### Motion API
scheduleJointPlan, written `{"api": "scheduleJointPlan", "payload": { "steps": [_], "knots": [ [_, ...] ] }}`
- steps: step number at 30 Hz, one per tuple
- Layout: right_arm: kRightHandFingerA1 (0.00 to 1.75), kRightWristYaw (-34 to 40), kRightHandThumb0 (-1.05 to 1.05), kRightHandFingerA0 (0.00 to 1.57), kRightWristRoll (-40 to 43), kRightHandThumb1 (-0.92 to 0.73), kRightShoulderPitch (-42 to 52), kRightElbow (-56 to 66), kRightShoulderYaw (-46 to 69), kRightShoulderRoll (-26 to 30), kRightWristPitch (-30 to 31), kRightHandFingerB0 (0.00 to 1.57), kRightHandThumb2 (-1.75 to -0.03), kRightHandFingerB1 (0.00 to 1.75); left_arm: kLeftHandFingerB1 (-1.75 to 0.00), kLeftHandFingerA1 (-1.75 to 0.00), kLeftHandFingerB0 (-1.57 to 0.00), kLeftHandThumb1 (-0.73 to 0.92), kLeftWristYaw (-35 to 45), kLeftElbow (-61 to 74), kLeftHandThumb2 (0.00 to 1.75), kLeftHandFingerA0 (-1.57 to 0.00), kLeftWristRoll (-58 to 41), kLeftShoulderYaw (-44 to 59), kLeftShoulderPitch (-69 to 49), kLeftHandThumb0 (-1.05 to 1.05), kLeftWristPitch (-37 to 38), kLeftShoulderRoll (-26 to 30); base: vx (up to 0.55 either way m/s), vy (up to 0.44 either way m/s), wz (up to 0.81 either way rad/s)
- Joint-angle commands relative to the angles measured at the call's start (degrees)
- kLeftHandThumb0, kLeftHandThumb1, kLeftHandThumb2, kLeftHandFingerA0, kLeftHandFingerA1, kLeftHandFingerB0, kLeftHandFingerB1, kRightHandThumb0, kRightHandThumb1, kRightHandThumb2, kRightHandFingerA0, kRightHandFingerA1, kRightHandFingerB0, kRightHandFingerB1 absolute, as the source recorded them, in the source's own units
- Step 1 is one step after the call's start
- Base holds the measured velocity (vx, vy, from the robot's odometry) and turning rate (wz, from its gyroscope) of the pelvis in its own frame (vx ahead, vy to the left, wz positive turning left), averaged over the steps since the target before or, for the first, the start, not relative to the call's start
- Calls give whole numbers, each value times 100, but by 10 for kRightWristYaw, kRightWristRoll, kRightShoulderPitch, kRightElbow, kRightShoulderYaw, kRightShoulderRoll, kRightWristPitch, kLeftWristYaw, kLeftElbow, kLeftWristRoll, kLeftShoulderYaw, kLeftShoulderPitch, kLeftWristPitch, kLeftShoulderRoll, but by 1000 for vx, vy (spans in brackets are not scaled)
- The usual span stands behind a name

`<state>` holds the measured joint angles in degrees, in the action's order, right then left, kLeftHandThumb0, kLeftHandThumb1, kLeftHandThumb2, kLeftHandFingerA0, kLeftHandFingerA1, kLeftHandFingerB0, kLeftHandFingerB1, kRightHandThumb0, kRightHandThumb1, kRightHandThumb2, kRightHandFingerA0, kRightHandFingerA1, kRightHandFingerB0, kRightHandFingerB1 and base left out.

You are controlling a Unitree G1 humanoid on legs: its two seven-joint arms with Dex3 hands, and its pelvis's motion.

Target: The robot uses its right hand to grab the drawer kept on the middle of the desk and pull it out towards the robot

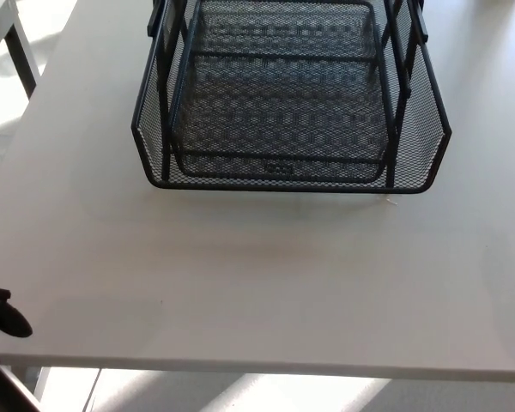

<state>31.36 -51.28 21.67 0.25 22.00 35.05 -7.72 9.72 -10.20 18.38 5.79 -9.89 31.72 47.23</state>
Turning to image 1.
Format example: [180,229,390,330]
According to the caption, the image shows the white table leg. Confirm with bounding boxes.
[27,367,52,404]

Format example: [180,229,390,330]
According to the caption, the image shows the black mesh tray with label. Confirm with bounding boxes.
[169,0,390,181]

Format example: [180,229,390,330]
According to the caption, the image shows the white side table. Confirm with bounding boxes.
[0,0,40,100]

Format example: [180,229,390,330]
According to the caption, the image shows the dark metal bar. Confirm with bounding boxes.
[0,364,42,412]

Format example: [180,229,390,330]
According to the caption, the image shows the thin floor cable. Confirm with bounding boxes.
[87,371,103,412]

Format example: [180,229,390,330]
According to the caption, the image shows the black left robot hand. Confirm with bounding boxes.
[0,286,33,368]

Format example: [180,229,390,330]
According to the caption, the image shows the wide black mesh tray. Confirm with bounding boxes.
[130,0,452,193]

